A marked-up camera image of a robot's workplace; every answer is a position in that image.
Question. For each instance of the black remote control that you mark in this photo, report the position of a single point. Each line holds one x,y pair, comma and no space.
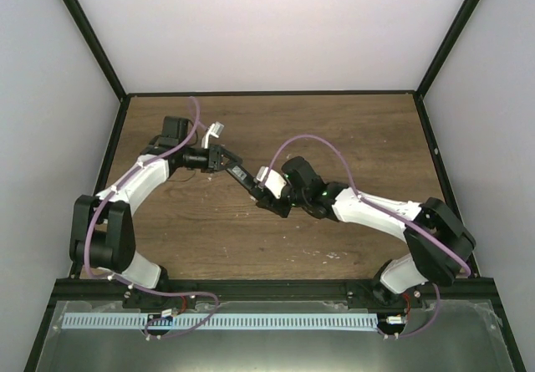
248,182

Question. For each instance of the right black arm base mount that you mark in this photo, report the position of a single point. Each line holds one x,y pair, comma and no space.
367,293

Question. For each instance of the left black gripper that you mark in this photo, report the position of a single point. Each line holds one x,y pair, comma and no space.
215,152

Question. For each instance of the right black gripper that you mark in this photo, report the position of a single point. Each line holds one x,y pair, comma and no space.
270,204

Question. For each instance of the black aluminium frame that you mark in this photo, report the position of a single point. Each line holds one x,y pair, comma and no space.
461,19

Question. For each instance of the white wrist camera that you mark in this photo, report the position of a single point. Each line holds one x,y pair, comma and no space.
273,181
213,131

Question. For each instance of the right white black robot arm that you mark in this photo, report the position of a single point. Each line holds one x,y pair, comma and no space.
438,242

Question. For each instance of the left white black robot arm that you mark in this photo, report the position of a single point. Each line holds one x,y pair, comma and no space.
103,234

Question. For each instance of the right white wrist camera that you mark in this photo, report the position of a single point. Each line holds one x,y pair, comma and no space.
273,181

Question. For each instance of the light blue slotted cable duct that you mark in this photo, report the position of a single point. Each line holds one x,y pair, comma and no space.
224,321

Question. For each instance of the metal sheet front panel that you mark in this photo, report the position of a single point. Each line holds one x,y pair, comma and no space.
451,335

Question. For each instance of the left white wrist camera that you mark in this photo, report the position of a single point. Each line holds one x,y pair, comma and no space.
213,131

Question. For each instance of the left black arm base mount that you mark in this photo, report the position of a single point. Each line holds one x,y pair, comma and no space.
135,298

